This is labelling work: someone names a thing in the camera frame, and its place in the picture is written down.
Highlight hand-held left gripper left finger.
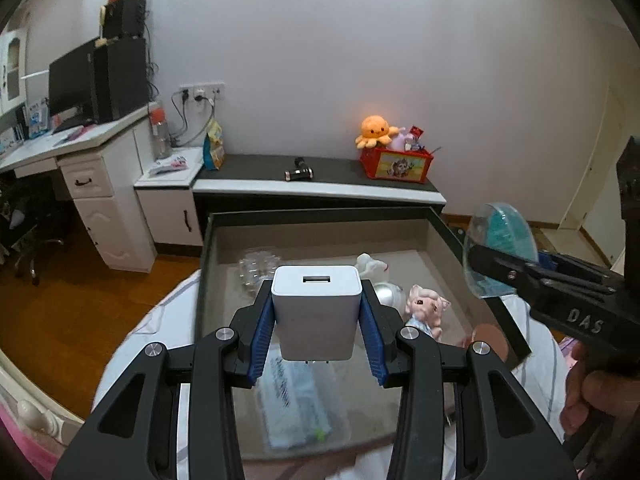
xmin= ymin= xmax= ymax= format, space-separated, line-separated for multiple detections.
xmin=52 ymin=280 xmax=276 ymax=480

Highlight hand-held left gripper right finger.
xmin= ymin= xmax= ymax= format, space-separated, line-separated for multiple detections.
xmin=359 ymin=280 xmax=578 ymax=480

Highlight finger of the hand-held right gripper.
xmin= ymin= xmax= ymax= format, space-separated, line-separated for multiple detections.
xmin=537 ymin=251 xmax=628 ymax=283
xmin=467 ymin=243 xmax=618 ymax=298

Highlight clear oval case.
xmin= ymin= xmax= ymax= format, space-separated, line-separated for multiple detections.
xmin=462 ymin=201 xmax=541 ymax=300

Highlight pink pig figurine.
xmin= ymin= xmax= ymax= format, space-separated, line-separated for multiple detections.
xmin=404 ymin=284 xmax=452 ymax=343

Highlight white charger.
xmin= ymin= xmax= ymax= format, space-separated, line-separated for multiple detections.
xmin=270 ymin=265 xmax=363 ymax=364

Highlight clear dental floss box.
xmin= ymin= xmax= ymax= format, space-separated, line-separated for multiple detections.
xmin=257 ymin=357 xmax=348 ymax=453

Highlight clear plastic bottle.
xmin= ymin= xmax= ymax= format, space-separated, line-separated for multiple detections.
xmin=238 ymin=251 xmax=279 ymax=295

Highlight white rabbit toy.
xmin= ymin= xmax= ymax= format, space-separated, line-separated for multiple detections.
xmin=355 ymin=253 xmax=390 ymax=281

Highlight pink box with dark rim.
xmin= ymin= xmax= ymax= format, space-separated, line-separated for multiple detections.
xmin=192 ymin=204 xmax=533 ymax=461

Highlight person's right hand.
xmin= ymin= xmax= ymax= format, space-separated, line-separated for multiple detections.
xmin=559 ymin=339 xmax=640 ymax=441

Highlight striped white tablecloth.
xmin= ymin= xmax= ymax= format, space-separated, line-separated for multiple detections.
xmin=92 ymin=260 xmax=571 ymax=480

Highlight white door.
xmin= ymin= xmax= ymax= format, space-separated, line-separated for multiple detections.
xmin=557 ymin=75 xmax=631 ymax=233

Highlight red toy box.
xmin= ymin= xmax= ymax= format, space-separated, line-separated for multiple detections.
xmin=360 ymin=146 xmax=435 ymax=184

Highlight pink plush toy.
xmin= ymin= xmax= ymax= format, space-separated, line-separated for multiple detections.
xmin=390 ymin=129 xmax=418 ymax=152

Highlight white side cabinet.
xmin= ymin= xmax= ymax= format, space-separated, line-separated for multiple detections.
xmin=134 ymin=146 xmax=206 ymax=248

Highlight black flashlight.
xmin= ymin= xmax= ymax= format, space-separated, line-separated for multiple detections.
xmin=284 ymin=158 xmax=313 ymax=183

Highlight orange octopus plush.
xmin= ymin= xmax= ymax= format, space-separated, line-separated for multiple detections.
xmin=355 ymin=115 xmax=401 ymax=150

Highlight packets on side cabinet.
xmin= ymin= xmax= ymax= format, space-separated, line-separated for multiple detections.
xmin=147 ymin=156 xmax=190 ymax=176

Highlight blue yellow snack bag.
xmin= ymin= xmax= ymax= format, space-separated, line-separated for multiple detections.
xmin=202 ymin=120 xmax=226 ymax=171

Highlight white desk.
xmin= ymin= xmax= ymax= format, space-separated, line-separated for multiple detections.
xmin=0 ymin=102 xmax=158 ymax=275

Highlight bottle with red cap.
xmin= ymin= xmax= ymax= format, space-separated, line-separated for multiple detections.
xmin=150 ymin=101 xmax=173 ymax=160

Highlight black office chair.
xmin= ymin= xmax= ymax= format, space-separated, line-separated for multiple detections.
xmin=0 ymin=180 xmax=66 ymax=286

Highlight black computer tower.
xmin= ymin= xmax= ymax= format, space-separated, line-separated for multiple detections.
xmin=91 ymin=36 xmax=151 ymax=124

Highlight black monitor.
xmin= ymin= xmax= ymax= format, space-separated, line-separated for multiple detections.
xmin=47 ymin=37 xmax=101 ymax=128

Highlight black speaker box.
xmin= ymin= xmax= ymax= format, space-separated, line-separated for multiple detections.
xmin=104 ymin=0 xmax=147 ymax=40

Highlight white hutch cabinet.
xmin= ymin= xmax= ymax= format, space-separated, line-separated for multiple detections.
xmin=0 ymin=27 xmax=30 ymax=118

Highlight black power cable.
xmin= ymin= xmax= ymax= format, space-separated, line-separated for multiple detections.
xmin=170 ymin=89 xmax=216 ymax=148

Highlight white bed frame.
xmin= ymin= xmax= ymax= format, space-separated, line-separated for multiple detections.
xmin=0 ymin=345 xmax=87 ymax=448

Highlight white wall outlet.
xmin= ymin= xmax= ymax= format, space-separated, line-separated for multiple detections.
xmin=179 ymin=81 xmax=227 ymax=103

